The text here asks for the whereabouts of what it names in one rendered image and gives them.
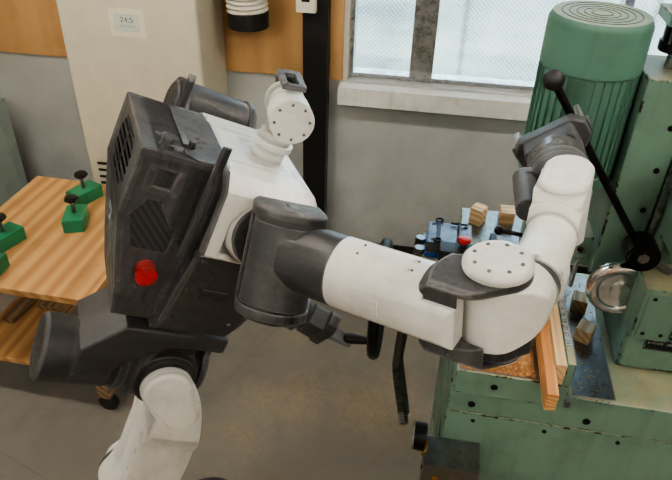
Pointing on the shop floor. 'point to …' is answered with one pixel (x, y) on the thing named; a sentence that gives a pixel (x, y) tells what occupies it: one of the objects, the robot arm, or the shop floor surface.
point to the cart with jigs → (50, 259)
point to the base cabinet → (547, 446)
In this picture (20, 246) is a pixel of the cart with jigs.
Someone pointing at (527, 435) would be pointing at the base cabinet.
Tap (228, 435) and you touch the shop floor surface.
